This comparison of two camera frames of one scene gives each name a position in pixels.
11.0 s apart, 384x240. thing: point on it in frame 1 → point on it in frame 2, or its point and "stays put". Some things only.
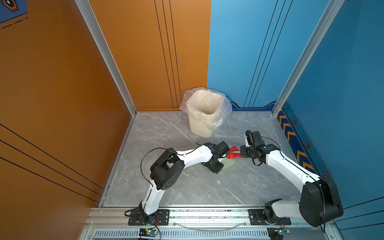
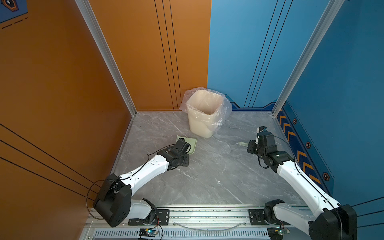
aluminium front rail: (114, 224) stays put
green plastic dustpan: (228, 163) → (192, 141)
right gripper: (242, 149) → (250, 144)
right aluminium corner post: (328, 16) stays put
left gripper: (216, 170) → (186, 156)
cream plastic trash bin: (205, 107) stays put
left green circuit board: (147, 232) stays put
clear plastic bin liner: (207, 105) stays put
